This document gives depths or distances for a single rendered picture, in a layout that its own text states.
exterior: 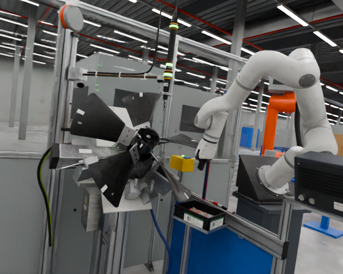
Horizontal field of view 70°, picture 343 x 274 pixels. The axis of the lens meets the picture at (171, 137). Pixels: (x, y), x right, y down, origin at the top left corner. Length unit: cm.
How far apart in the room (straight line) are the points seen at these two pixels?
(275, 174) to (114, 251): 96
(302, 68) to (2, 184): 176
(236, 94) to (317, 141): 41
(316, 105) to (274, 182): 50
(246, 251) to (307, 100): 77
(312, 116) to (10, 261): 198
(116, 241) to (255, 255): 71
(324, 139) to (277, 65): 41
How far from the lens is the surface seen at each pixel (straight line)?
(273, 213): 139
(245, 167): 148
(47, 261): 196
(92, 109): 125
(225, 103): 115
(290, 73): 103
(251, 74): 107
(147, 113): 136
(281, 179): 145
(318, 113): 121
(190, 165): 172
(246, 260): 140
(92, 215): 157
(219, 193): 265
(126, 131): 125
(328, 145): 125
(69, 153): 124
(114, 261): 153
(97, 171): 105
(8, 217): 198
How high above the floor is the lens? 130
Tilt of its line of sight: 3 degrees down
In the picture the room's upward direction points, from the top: 7 degrees clockwise
